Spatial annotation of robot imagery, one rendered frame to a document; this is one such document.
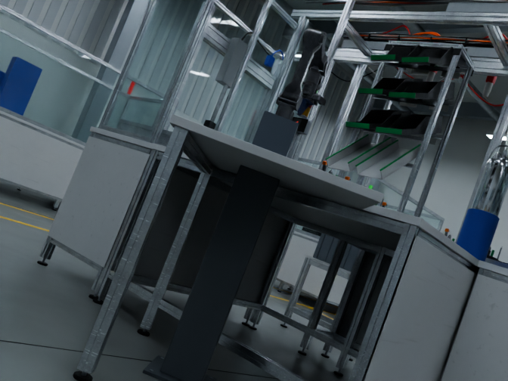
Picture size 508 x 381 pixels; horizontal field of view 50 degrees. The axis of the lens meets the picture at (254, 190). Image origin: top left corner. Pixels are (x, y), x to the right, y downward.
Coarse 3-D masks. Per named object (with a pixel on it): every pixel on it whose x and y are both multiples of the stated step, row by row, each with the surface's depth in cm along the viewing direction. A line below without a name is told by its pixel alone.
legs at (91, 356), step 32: (192, 160) 215; (160, 192) 168; (256, 192) 203; (192, 224) 253; (224, 224) 202; (256, 224) 202; (128, 256) 167; (224, 256) 201; (160, 288) 248; (192, 288) 200; (224, 288) 200; (96, 320) 165; (192, 320) 199; (224, 320) 199; (96, 352) 164; (192, 352) 198
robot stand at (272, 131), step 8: (264, 112) 207; (264, 120) 207; (272, 120) 207; (280, 120) 207; (288, 120) 206; (264, 128) 206; (272, 128) 206; (280, 128) 206; (288, 128) 206; (296, 128) 206; (256, 136) 206; (264, 136) 206; (272, 136) 206; (280, 136) 206; (288, 136) 206; (256, 144) 206; (264, 144) 206; (272, 144) 206; (280, 144) 206; (288, 144) 206; (280, 152) 205; (288, 152) 217
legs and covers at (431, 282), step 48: (144, 192) 277; (192, 192) 308; (288, 192) 222; (192, 240) 317; (288, 240) 381; (432, 240) 199; (144, 288) 258; (240, 288) 361; (384, 288) 186; (432, 288) 207; (384, 336) 184; (432, 336) 220
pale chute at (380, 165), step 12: (396, 144) 236; (420, 144) 226; (372, 156) 227; (384, 156) 232; (396, 156) 230; (408, 156) 222; (360, 168) 224; (372, 168) 226; (384, 168) 214; (396, 168) 218
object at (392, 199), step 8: (328, 168) 792; (344, 176) 767; (352, 176) 756; (376, 184) 750; (384, 184) 762; (384, 192) 765; (392, 192) 778; (384, 200) 769; (392, 200) 782; (400, 200) 794; (408, 200) 809; (392, 208) 786; (408, 208) 812; (416, 208) 826; (424, 216) 845; (432, 216) 861; (432, 224) 866; (312, 232) 773
